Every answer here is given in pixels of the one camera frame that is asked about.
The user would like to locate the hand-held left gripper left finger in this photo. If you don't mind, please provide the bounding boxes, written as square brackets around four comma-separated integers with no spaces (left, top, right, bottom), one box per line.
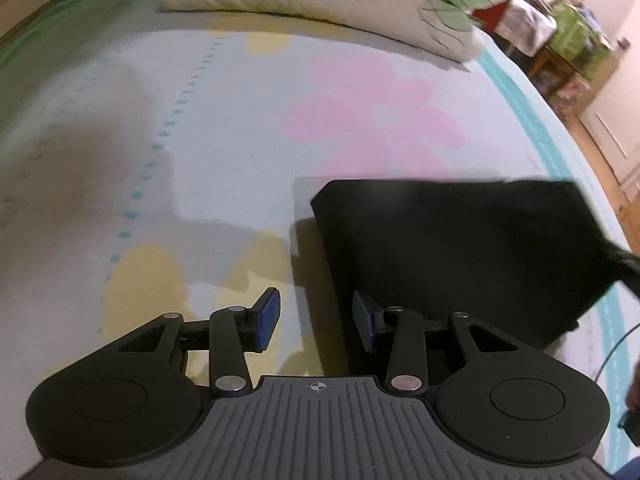
[116,287,282,397]

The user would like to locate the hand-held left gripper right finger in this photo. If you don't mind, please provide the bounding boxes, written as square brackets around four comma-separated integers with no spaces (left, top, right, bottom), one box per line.
[352,289,522,397]

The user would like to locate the black pants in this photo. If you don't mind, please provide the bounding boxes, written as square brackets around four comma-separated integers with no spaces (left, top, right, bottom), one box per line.
[310,177,640,377]

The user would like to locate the floral bed sheet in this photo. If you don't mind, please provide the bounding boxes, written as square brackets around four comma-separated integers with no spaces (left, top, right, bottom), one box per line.
[0,0,640,480]

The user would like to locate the wooden stool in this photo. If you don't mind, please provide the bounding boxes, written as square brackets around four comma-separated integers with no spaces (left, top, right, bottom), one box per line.
[527,45,593,106]

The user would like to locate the silver quilted cloth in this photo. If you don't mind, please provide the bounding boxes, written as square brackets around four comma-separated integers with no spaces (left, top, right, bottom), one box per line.
[495,0,561,58]

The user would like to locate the green boxes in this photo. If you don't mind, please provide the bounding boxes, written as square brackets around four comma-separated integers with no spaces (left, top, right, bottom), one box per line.
[542,0,617,81]

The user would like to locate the black cable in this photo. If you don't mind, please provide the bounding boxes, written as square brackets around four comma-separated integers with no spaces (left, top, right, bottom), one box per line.
[592,324,640,386]

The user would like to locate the red post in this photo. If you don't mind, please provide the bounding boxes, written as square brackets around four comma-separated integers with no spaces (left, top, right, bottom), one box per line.
[471,0,512,37]

